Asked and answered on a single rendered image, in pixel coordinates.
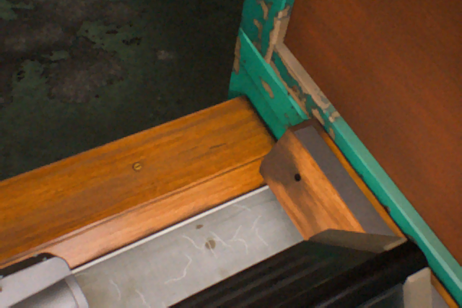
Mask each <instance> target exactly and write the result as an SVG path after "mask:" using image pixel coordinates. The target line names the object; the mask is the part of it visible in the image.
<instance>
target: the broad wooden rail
mask: <svg viewBox="0 0 462 308"><path fill-rule="evenodd" d="M275 143H276V140H275V138H274V136H273V134H272V133H271V131H270V130H269V129H268V127H267V126H266V124H265V123H264V121H263V120H262V119H261V118H260V116H259V115H258V113H257V112H256V110H255V109H254V107H253V106H252V104H251V103H250V102H249V100H248V98H247V97H246V96H245V95H243V96H241V97H237V98H235V99H232V100H229V101H226V102H223V103H221V104H218V105H215V106H212V107H210V108H207V109H205V110H202V111H199V112H197V113H193V114H191V115H187V116H185V117H182V118H179V119H175V120H172V121H170V122H167V123H163V124H162V125H159V126H155V127H153V128H150V129H147V130H145V131H142V132H139V133H135V134H133V135H130V136H127V137H125V138H121V139H119V140H117V141H114V142H111V143H109V144H106V145H103V146H100V147H97V148H95V149H91V150H89V151H85V152H82V153H80V154H77V155H74V156H72V157H69V158H66V159H62V160H60V161H58V162H54V163H52V164H49V165H46V166H44V167H40V168H37V169H35V170H31V171H29V172H26V173H23V174H21V175H18V176H14V177H11V178H8V179H6V180H2V181H0V268H4V267H6V266H8V265H12V264H14V263H18V262H19V261H22V260H24V259H25V258H29V257H32V256H33V255H34V254H35V253H37V254H39V253H42V252H49V253H50V254H54V255H56V256H59V257H60V258H65V259H66V260H67V261H68V263H69V265H70V267H71V270H75V269H77V268H80V267H82V266H84V265H86V264H89V263H91V262H94V261H96V260H98V259H100V258H103V257H105V256H107V255H110V254H111V253H112V252H115V251H117V250H121V249H123V248H125V247H128V246H129V245H132V244H134V243H137V242H139V241H142V240H143V239H146V238H147V237H150V236H152V235H154V234H157V233H159V232H162V231H164V230H166V229H169V228H170V227H173V226H175V225H178V224H180V223H183V222H184V221H187V220H189V219H192V218H194V217H196V216H199V215H201V214H204V213H206V212H207V211H210V210H212V209H214V208H216V207H219V206H221V205H224V204H226V203H229V202H230V201H233V200H235V199H237V198H240V197H242V196H244V195H246V194H248V193H251V192H253V191H255V190H258V189H260V188H265V187H266V186H268V185H267V184H266V182H265V180H264V179H263V178H262V176H261V174H260V173H259V167H260V165H261V161H262V160H263V158H264V157H265V156H266V155H267V154H268V153H269V152H270V151H271V150H272V148H273V147H274V146H275Z"/></svg>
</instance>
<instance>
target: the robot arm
mask: <svg viewBox="0 0 462 308"><path fill-rule="evenodd" d="M0 308H89V306H88V303H87V300H86V299H85V297H84V294H83V292H82V290H81V288H80V286H79V284H78V283H77V280H76V279H75V275H74V274H73V273H72V270H71V267H70V265H69V263H68V261H67V260H66V259H65V258H60V257H59V256H56V255H54V254H50V253H49V252H42V253H39V254H37V253H35V254H34V255H33V256H32V257H29V258H25V259H24V260H22V261H19V262H18V263H14V264H12V265H8V266H6V267H4V268H0Z"/></svg>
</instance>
